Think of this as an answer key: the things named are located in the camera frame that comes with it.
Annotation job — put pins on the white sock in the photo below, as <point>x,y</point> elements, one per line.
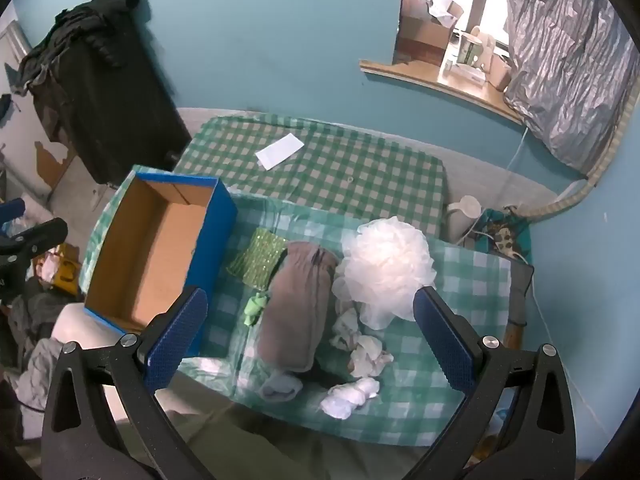
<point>345,330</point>
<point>370,357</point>
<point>350,397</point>

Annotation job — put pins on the blue cardboard box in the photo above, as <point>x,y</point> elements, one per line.
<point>220,220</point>

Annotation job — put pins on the black sock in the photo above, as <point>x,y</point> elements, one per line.
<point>325,377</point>

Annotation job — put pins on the brown folded cloth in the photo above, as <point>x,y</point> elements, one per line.
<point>295,310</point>

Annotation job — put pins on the green sparkly sponge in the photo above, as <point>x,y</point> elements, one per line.
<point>257,257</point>

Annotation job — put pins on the white paper sheet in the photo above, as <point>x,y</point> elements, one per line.
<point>279,152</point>

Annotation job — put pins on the wooden window sill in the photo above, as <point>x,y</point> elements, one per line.
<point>450,87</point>

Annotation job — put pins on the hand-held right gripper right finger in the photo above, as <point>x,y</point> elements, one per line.
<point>445,340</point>

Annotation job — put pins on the green beige checked sheet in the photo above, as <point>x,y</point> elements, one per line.
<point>350,170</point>

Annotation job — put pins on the grey clothes pile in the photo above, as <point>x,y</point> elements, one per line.
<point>37,360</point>

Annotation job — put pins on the grey-blue sock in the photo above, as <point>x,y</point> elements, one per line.
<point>280,387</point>

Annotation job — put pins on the silver crinkled curtain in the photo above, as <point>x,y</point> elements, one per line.
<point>565,60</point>

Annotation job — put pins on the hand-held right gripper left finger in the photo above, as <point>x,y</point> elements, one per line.
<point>175,340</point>

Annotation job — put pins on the crumpled white sock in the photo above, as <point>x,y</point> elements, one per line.
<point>370,357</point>
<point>345,330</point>

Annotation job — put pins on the brown cardboard box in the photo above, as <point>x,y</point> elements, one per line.
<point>420,35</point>

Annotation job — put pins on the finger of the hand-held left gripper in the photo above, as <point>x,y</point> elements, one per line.
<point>42,235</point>
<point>12,208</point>

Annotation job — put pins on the green tin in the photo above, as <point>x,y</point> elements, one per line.
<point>470,50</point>

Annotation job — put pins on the white mesh bath loofah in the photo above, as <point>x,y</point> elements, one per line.
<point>385,265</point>

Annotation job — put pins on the green checked plastic tablecloth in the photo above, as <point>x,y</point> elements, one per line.
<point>450,270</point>

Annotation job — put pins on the striped beige band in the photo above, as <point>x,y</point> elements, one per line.
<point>607,160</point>

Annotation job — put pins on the white power strip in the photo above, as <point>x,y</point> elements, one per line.
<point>502,242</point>

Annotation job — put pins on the white jug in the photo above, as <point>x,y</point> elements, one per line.
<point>462,220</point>

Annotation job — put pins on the dark clothes pile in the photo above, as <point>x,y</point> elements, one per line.
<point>75,35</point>

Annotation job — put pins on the black wardrobe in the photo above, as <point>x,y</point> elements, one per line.
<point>120,125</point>

